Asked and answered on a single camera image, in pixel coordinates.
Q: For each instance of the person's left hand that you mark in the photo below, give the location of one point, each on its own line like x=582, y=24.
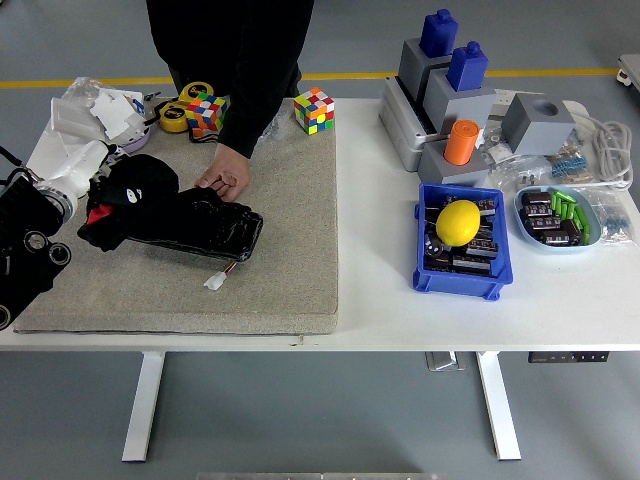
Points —
x=230, y=175

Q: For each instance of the black rag with red patch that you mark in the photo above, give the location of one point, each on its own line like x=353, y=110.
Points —
x=145, y=172

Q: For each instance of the person's left forearm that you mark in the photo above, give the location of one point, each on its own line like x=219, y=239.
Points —
x=250, y=120

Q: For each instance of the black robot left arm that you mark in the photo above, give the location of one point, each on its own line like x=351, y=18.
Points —
x=25, y=210

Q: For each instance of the black desk control panel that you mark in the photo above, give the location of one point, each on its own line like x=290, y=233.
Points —
x=567, y=357

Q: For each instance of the colourful puzzle cube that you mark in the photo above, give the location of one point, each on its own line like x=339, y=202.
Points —
x=207, y=114
x=314, y=110

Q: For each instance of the clear bag of screws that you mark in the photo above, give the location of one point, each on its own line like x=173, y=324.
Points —
x=276, y=127

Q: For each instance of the grey-brown mat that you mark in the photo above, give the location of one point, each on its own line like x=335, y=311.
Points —
x=280, y=225

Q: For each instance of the yellow tape measure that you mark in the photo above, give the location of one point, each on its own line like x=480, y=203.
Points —
x=174, y=117
x=197, y=91

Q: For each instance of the lavender tray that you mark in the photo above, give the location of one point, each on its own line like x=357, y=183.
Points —
x=137, y=145

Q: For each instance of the white card piece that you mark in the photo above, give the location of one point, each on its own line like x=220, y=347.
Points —
x=115, y=112

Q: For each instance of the person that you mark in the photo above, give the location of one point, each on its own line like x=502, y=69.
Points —
x=200, y=40

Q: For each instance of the clear plastic bag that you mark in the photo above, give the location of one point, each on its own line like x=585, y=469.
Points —
x=82, y=87

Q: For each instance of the low grey block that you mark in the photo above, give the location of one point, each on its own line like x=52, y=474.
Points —
x=435, y=170

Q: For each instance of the black capacitor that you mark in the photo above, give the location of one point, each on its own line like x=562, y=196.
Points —
x=470, y=264
x=537, y=223
x=434, y=246
x=482, y=248
x=486, y=206
x=536, y=199
x=562, y=234

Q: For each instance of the yellow lemon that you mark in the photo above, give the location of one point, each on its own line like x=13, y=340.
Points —
x=457, y=222

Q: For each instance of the orange cylinder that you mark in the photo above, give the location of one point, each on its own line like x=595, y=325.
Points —
x=462, y=142

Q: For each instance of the white table leg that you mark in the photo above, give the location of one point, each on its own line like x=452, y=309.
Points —
x=497, y=405
x=142, y=405

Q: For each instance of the blue bottle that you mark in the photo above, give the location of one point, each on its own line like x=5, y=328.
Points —
x=467, y=65
x=439, y=32

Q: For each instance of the blue plastic bin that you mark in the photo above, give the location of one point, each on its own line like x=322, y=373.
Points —
x=460, y=287

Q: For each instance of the small white adapter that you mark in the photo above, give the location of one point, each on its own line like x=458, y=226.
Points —
x=500, y=151

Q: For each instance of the white power strip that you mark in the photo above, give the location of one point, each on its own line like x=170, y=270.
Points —
x=504, y=99

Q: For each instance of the clear bag of parts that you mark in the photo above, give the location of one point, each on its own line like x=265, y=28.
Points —
x=520, y=175

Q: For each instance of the grey block with round hole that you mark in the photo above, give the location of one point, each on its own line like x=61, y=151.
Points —
x=537, y=127

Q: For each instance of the green cylinder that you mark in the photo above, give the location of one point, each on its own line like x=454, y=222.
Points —
x=555, y=202
x=581, y=218
x=586, y=235
x=564, y=207

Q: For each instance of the light blue bowl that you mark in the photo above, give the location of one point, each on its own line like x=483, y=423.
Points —
x=555, y=249

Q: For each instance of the clear bag of blue resistors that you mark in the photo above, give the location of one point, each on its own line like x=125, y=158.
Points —
x=570, y=165
x=615, y=222

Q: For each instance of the white cart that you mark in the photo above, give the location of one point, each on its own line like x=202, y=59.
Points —
x=629, y=72

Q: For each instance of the white switch plate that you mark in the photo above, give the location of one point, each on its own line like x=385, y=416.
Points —
x=72, y=117

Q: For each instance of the light grey enclosure box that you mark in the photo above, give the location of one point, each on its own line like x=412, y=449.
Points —
x=400, y=130

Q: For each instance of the metal bracket under table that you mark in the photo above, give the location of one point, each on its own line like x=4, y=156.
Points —
x=442, y=361

